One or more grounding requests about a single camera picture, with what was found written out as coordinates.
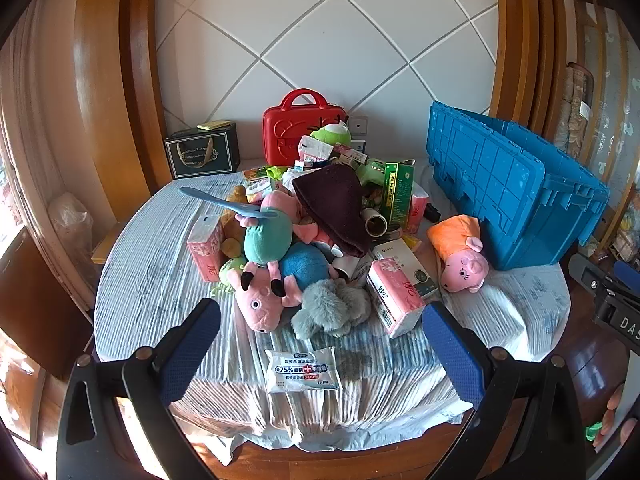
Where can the small black object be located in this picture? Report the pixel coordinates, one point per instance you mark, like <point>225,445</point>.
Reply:
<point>432,212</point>

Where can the round wooden table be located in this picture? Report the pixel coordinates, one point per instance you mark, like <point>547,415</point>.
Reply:
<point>350,455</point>

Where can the grey rabbit plush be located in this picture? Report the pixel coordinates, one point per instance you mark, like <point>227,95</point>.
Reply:
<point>325,305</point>

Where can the clear plastic bag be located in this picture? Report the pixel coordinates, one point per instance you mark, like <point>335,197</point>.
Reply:
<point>70,215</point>

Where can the tall green medicine box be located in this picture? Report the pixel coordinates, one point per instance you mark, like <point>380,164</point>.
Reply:
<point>397,195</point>

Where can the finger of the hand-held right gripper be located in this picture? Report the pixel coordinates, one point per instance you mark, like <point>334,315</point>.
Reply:
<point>592,282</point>

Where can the orange pig plush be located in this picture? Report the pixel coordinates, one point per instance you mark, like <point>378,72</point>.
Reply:
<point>457,232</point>

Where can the orange snack packet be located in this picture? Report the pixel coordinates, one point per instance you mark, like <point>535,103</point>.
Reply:
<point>256,175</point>

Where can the teal pig plush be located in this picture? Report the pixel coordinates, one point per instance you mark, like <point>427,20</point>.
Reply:
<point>265,240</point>

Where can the white wet wipes packet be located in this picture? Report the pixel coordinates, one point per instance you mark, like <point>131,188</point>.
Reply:
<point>300,370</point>

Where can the green plush toy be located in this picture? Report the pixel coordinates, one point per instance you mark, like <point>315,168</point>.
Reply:
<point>330,134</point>

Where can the red plastic carry case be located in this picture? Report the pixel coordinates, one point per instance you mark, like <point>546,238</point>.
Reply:
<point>285,135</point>

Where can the white wall socket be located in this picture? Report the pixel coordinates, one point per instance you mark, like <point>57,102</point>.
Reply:
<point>358,124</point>

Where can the person's right hand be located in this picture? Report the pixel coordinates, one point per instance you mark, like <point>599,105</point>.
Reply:
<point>612,412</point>

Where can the striped white tablecloth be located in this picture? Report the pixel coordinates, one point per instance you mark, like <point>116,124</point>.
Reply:
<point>150,270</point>

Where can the yellow cardboard sheet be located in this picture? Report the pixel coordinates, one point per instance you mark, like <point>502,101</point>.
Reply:
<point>107,242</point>

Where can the dark brown cloth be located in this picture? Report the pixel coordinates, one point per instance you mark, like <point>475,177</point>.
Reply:
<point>335,200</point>

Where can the small pink tissue pack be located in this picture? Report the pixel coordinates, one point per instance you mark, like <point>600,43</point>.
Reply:
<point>417,210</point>

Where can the small gold box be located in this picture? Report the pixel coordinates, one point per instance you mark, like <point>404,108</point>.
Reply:
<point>212,125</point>

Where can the dark wooden cabinet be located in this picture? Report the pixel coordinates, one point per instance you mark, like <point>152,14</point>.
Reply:
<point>40,310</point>

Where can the blue plastic crate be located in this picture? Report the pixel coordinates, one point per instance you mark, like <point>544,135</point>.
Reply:
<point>525,195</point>

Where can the white film roll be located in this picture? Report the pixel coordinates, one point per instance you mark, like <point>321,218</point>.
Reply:
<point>374,222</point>

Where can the dark gift box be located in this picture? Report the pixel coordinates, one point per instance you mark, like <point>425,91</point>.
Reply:
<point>200,155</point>

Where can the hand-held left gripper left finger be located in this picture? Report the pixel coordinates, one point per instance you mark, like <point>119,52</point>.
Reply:
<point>192,355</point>

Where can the white carton box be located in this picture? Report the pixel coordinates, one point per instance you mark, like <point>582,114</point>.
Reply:
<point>400,255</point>

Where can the white paper packet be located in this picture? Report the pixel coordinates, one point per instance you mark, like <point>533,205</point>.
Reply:
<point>315,147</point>

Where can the blue pig plush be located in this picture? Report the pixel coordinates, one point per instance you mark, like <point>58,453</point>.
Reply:
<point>305,265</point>

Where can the rolled patterned quilts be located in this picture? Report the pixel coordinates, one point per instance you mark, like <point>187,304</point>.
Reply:
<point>575,110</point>

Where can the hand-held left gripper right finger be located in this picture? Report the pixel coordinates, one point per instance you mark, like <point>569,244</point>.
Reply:
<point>452,355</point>

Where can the yellow-green plush toy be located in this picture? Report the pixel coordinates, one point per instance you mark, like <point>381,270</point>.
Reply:
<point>227,274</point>

